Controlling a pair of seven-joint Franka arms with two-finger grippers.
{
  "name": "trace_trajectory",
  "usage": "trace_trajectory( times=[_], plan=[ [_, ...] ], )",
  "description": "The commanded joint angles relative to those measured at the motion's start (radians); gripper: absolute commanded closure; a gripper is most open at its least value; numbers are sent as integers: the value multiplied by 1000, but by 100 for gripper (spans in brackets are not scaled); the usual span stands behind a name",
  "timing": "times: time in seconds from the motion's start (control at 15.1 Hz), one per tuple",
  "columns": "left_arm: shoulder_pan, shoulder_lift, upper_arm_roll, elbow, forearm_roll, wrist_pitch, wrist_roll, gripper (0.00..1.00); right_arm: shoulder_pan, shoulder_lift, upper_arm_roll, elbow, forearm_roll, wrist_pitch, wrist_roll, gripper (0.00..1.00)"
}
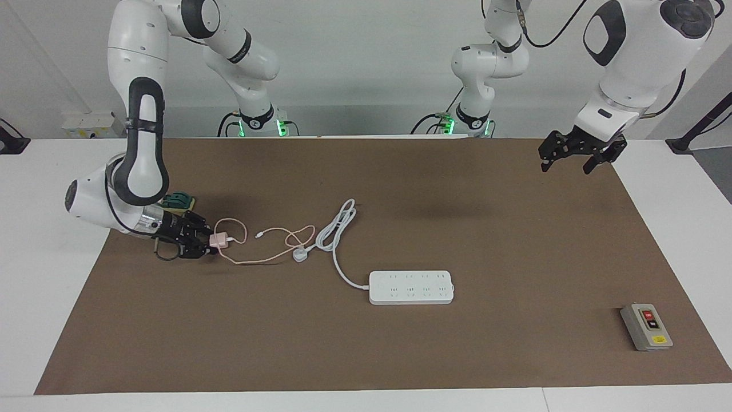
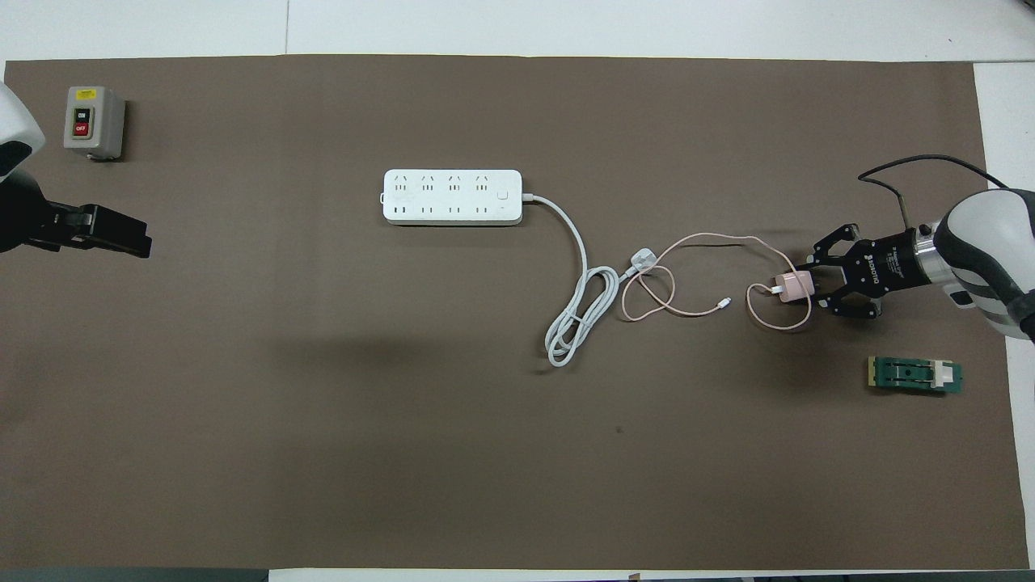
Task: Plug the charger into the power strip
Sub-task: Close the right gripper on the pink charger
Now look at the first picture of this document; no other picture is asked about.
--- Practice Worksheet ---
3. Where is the black stand foot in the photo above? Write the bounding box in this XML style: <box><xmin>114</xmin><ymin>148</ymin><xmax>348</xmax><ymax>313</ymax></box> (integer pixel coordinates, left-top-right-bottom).
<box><xmin>666</xmin><ymin>92</ymin><xmax>732</xmax><ymax>155</ymax></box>
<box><xmin>0</xmin><ymin>117</ymin><xmax>30</xmax><ymax>155</ymax></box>

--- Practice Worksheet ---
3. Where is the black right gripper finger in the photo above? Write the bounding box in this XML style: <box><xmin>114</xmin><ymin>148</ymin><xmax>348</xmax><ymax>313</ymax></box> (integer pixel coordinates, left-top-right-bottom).
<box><xmin>180</xmin><ymin>237</ymin><xmax>221</xmax><ymax>259</ymax></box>
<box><xmin>183</xmin><ymin>212</ymin><xmax>213</xmax><ymax>236</ymax></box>

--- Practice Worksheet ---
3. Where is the green knife switch block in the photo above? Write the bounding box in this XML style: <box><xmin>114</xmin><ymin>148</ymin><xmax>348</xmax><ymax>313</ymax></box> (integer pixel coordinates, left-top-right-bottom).
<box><xmin>159</xmin><ymin>192</ymin><xmax>198</xmax><ymax>213</ymax></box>

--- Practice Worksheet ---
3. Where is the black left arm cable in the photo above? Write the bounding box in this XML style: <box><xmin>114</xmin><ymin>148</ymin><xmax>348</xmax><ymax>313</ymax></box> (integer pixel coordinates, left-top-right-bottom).
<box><xmin>515</xmin><ymin>0</ymin><xmax>687</xmax><ymax>118</ymax></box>

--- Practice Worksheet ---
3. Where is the brown table mat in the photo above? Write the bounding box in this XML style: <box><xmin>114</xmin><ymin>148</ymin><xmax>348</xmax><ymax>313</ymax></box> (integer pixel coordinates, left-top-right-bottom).
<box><xmin>34</xmin><ymin>137</ymin><xmax>732</xmax><ymax>395</ymax></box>

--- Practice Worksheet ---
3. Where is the pink charging cable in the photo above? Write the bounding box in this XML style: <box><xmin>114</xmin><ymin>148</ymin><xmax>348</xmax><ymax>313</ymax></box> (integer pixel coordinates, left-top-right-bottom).
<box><xmin>214</xmin><ymin>216</ymin><xmax>316</xmax><ymax>266</ymax></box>

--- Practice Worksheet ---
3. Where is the white power strip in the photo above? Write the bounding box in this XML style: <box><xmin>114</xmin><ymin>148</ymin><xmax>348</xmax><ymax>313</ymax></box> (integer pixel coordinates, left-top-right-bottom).
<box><xmin>368</xmin><ymin>270</ymin><xmax>456</xmax><ymax>306</ymax></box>

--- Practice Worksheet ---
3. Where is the white wall socket box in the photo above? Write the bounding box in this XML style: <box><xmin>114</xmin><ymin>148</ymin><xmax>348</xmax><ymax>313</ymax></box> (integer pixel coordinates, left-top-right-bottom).
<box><xmin>62</xmin><ymin>111</ymin><xmax>126</xmax><ymax>139</ymax></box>

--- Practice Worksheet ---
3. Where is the black base cable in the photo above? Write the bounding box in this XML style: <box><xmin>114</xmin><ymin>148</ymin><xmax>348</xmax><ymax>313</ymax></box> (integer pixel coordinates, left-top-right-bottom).
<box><xmin>217</xmin><ymin>112</ymin><xmax>244</xmax><ymax>138</ymax></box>
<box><xmin>409</xmin><ymin>86</ymin><xmax>465</xmax><ymax>135</ymax></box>

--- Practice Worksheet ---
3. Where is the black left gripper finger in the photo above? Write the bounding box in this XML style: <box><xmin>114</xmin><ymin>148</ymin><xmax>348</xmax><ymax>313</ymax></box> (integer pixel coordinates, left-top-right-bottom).
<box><xmin>538</xmin><ymin>130</ymin><xmax>572</xmax><ymax>172</ymax></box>
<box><xmin>582</xmin><ymin>137</ymin><xmax>627</xmax><ymax>175</ymax></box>

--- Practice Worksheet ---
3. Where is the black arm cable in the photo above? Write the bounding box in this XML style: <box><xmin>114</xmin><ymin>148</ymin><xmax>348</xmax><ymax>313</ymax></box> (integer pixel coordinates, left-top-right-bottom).
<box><xmin>515</xmin><ymin>0</ymin><xmax>687</xmax><ymax>118</ymax></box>
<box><xmin>105</xmin><ymin>160</ymin><xmax>178</xmax><ymax>263</ymax></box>

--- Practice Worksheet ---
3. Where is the grey on-off switch box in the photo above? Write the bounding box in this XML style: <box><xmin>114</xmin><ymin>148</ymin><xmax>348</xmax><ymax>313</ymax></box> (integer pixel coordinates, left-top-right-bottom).
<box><xmin>620</xmin><ymin>303</ymin><xmax>674</xmax><ymax>351</ymax></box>

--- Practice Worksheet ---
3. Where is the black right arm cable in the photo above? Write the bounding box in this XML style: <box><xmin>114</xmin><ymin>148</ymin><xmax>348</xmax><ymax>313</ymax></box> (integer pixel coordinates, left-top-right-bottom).
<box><xmin>105</xmin><ymin>160</ymin><xmax>178</xmax><ymax>263</ymax></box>

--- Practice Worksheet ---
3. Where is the white power strip cord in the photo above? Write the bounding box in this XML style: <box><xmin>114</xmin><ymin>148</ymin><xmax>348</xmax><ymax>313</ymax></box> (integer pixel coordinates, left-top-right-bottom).
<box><xmin>293</xmin><ymin>199</ymin><xmax>371</xmax><ymax>290</ymax></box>

